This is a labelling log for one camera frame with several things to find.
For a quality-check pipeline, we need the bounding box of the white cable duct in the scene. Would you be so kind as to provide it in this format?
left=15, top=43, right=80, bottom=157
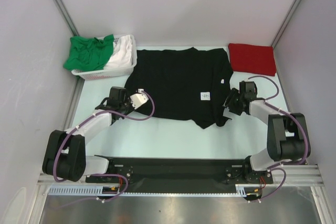
left=235, top=184, right=263, bottom=197
left=48, top=185, right=119, bottom=196

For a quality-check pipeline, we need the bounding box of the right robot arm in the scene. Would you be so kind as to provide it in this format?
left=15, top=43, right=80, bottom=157
left=224, top=81, right=311, bottom=183

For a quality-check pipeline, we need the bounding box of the left white cable duct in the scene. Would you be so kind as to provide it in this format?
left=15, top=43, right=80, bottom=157
left=48, top=185, right=119, bottom=196

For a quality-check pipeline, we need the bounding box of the right white cable duct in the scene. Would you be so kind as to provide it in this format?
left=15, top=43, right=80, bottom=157
left=235, top=184, right=263, bottom=197

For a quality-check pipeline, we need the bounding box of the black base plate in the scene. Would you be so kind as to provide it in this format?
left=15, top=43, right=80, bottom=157
left=86, top=157, right=274, bottom=194

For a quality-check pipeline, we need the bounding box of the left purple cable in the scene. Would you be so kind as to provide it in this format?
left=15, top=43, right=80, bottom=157
left=52, top=90, right=155, bottom=183

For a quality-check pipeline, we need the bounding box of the green t shirt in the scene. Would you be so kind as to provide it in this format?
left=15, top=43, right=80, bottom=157
left=63, top=34, right=114, bottom=72

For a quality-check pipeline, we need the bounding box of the aluminium rail frame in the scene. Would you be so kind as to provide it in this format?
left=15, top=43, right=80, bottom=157
left=37, top=165, right=324, bottom=187

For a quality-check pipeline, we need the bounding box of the corner aluminium post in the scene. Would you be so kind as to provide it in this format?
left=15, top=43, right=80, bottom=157
left=270, top=0, right=302, bottom=48
left=53, top=0, right=79, bottom=36

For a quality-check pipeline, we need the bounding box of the left corner aluminium post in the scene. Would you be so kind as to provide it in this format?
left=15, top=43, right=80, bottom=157
left=53, top=0, right=79, bottom=36

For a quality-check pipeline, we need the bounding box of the white t shirt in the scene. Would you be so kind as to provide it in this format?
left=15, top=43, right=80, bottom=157
left=103, top=35, right=133, bottom=70

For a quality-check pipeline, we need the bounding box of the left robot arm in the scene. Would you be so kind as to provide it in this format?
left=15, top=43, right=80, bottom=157
left=42, top=87, right=134, bottom=182

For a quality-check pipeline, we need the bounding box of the folded red t shirt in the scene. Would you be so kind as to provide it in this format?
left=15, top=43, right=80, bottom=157
left=228, top=43, right=277, bottom=76

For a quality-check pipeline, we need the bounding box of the purple cable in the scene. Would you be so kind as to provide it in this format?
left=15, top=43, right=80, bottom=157
left=245, top=74, right=309, bottom=172
left=52, top=90, right=155, bottom=183

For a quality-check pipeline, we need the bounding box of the right corner aluminium post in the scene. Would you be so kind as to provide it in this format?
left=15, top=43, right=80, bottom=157
left=270, top=0, right=302, bottom=48

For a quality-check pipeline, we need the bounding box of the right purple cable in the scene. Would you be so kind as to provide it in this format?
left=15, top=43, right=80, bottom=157
left=245, top=74, right=309, bottom=172

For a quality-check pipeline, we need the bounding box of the black t shirt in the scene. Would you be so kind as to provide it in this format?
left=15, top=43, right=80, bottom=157
left=125, top=47, right=233, bottom=129

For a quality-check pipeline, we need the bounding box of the white laundry basket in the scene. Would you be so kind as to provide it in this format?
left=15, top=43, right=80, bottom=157
left=71, top=35, right=137, bottom=80

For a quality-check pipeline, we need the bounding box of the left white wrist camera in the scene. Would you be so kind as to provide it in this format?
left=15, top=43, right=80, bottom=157
left=130, top=89, right=149, bottom=110

